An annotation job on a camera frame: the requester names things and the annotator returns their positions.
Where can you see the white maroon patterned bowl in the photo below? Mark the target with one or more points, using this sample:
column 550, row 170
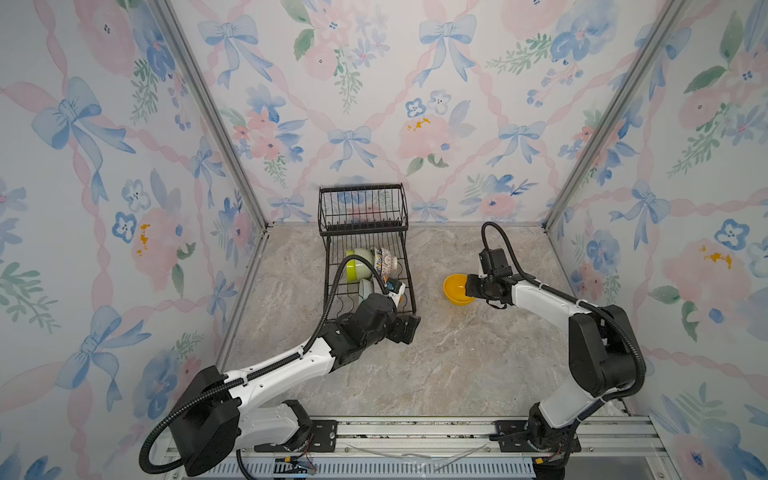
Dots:
column 390, row 263

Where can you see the aluminium corner post right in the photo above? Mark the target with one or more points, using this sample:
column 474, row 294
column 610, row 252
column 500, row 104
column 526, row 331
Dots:
column 659, row 33

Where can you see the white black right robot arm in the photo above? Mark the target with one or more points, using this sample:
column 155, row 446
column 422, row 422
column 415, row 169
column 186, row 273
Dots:
column 604, row 359

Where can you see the blue yellow patterned bowl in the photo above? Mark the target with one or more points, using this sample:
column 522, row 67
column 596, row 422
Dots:
column 381, row 261

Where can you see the aluminium corner post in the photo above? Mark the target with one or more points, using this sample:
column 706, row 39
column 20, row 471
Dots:
column 179, row 45
column 659, row 33

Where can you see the orange white bowl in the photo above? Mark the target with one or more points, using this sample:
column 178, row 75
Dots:
column 397, row 292

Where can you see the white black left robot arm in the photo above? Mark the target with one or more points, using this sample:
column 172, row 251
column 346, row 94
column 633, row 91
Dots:
column 219, row 413

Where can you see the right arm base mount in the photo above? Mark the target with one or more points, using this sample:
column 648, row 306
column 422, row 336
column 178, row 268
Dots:
column 524, row 436

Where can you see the teal striped bowl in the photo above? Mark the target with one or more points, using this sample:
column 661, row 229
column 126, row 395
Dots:
column 365, row 289

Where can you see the black wire dish rack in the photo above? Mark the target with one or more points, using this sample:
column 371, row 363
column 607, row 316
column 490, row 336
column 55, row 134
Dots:
column 364, row 228

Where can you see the lime green bowl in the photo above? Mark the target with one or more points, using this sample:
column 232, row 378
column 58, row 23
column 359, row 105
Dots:
column 350, row 270

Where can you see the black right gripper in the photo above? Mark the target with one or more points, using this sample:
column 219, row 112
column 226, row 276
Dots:
column 471, row 289

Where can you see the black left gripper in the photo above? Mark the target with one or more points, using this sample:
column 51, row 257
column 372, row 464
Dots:
column 398, row 334

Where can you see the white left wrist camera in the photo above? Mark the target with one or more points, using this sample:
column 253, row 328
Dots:
column 388, row 286

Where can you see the aluminium corner post left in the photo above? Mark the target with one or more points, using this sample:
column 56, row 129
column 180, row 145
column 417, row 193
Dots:
column 179, row 45

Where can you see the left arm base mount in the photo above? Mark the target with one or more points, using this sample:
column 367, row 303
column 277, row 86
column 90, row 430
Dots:
column 319, row 436

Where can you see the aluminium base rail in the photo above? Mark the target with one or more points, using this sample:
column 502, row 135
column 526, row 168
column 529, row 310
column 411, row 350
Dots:
column 456, row 448

